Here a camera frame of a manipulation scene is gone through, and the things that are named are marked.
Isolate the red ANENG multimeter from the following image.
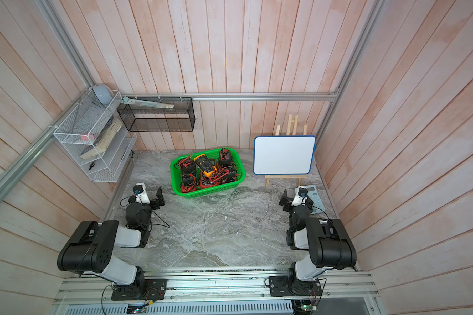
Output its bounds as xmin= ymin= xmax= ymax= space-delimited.
xmin=199 ymin=175 xmax=219 ymax=189

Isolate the light blue calculator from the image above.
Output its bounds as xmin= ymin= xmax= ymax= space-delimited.
xmin=301 ymin=185 xmax=325 ymax=215

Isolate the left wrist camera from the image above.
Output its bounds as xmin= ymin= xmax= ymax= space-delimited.
xmin=133 ymin=182 xmax=151 ymax=204

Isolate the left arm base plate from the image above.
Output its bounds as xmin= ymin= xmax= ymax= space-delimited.
xmin=111 ymin=278 xmax=168 ymax=302

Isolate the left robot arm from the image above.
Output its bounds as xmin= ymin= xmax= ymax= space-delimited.
xmin=57 ymin=183 xmax=166 ymax=286

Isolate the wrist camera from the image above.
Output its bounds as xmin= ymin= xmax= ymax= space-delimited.
xmin=292 ymin=186 xmax=311 ymax=207
xmin=133 ymin=182 xmax=151 ymax=204

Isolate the green DT9205A multimeter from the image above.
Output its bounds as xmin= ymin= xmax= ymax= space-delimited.
xmin=215 ymin=163 xmax=238 ymax=185

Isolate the black mesh wall basket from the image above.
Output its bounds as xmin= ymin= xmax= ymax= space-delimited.
xmin=118 ymin=97 xmax=196 ymax=132

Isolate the book on wire shelf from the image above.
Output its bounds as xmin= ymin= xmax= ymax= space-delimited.
xmin=80 ymin=116 xmax=123 ymax=160

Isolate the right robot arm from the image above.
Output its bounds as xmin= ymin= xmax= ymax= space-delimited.
xmin=279 ymin=186 xmax=357 ymax=284

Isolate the white wire wall shelf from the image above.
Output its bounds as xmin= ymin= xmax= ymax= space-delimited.
xmin=54 ymin=87 xmax=137 ymax=183

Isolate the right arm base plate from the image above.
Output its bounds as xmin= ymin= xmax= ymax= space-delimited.
xmin=265 ymin=276 xmax=323 ymax=297

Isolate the green plastic basket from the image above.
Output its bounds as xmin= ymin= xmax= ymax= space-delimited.
xmin=171 ymin=147 xmax=246 ymax=199

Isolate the grey computer mouse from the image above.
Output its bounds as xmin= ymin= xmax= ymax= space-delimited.
xmin=92 ymin=84 xmax=114 ymax=106

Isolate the yellow black multimeter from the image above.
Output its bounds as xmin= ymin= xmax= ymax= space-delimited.
xmin=193 ymin=154 xmax=218 ymax=178

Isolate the paper in mesh basket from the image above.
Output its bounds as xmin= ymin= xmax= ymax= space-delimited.
xmin=122 ymin=97 xmax=175 ymax=110

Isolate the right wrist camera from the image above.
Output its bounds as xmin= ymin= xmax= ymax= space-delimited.
xmin=292 ymin=186 xmax=311 ymax=207

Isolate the small black multimeter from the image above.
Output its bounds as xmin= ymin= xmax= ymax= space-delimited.
xmin=218 ymin=148 xmax=233 ymax=166
xmin=177 ymin=154 xmax=197 ymax=175

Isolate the blue framed whiteboard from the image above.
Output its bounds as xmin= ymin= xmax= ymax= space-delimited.
xmin=253 ymin=135 xmax=317 ymax=175

